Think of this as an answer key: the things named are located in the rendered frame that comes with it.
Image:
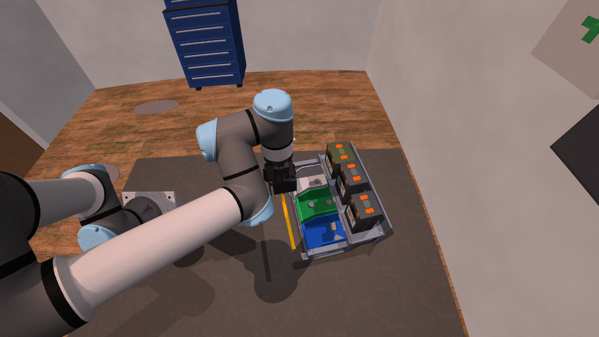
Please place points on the grey metal shelf rack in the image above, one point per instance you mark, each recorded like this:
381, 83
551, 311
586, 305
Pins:
379, 230

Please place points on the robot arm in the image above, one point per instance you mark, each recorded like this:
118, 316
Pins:
124, 246

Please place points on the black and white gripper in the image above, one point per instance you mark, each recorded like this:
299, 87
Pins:
283, 180

